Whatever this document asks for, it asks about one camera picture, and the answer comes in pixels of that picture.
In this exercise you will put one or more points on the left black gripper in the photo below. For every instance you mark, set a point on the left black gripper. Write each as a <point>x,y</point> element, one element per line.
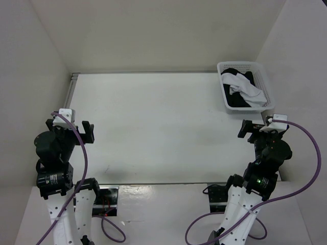
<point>88,136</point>

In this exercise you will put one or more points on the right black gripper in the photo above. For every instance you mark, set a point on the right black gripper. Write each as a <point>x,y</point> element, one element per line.
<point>248,125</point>

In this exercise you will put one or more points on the white skirt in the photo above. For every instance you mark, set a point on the white skirt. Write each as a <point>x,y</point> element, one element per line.
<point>252,95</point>

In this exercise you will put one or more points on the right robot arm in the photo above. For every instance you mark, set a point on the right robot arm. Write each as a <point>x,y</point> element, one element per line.
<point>256,184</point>

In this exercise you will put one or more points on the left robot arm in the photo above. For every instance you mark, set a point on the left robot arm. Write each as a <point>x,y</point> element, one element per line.
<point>69,205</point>

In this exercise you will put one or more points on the black skirt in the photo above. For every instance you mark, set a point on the black skirt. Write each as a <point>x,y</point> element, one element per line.
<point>235,99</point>

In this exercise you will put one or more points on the white plastic basket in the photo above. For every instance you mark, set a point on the white plastic basket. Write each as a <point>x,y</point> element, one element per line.
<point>261,82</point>

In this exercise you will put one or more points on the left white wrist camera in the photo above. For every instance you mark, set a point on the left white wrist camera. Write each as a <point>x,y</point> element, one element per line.
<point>68,114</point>

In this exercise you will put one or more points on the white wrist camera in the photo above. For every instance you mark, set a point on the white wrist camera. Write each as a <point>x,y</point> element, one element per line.
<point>272,125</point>
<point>68,114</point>

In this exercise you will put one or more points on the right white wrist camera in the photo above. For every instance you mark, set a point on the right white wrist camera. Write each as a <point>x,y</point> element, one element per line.
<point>272,125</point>

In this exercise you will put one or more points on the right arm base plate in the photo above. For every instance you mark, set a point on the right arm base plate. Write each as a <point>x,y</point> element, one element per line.
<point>218,196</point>

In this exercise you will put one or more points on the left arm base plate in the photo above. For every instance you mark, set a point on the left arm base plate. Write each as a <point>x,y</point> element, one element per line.
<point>106,202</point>

